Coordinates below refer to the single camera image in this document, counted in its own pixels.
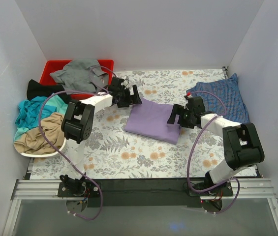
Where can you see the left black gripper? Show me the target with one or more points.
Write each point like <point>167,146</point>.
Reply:
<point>128,96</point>

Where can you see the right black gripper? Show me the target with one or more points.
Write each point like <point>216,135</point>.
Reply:
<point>180,117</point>

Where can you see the purple t shirt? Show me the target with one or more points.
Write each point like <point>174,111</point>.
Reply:
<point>149,119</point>

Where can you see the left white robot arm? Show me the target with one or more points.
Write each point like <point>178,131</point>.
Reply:
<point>77,126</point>

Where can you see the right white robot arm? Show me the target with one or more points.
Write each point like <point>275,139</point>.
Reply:
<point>241,144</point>

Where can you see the grey collared shirt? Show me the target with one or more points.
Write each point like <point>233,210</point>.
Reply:
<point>83,75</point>

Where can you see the blue checkered folded shirt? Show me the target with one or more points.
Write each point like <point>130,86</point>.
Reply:
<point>222,97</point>

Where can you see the floral table mat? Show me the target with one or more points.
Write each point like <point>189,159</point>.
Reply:
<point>110,152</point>

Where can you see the red plastic bin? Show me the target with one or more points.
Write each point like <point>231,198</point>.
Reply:
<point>107,65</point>

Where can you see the black shirt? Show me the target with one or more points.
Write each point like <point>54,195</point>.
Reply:
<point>36,89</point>

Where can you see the teal shirt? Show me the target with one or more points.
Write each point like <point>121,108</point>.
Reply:
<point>29,110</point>

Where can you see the beige shirt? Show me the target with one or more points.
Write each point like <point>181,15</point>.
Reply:
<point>32,142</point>

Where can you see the white oval basket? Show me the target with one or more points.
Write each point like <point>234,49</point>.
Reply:
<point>45,155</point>

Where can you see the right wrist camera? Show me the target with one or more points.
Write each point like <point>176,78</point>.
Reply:
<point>189,101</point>

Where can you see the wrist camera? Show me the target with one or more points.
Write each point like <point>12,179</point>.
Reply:
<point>189,101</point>
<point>125,83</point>

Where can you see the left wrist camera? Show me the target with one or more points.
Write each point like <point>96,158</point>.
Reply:
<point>125,83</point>

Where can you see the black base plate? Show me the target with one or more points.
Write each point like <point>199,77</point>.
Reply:
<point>139,192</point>

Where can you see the aluminium frame rail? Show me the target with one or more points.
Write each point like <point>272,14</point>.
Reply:
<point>250,188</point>

